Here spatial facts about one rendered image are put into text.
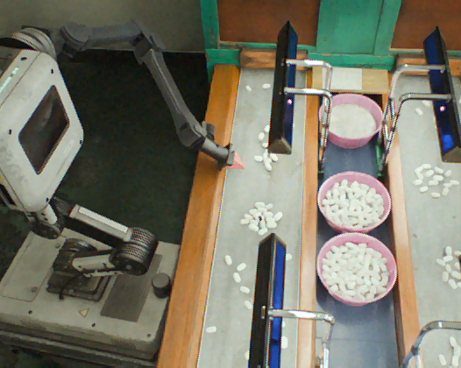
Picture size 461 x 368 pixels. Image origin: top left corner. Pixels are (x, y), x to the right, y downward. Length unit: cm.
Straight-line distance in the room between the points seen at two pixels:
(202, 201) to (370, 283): 67
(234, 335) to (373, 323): 47
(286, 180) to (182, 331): 71
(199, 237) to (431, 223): 84
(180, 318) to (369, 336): 61
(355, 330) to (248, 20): 134
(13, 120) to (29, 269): 102
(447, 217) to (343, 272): 46
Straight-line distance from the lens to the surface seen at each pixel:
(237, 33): 245
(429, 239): 201
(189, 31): 360
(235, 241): 192
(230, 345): 175
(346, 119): 233
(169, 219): 291
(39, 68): 154
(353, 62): 251
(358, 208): 203
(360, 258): 191
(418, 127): 236
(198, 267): 185
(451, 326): 143
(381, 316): 189
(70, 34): 180
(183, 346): 173
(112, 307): 216
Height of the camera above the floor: 236
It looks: 53 degrees down
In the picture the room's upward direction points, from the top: straight up
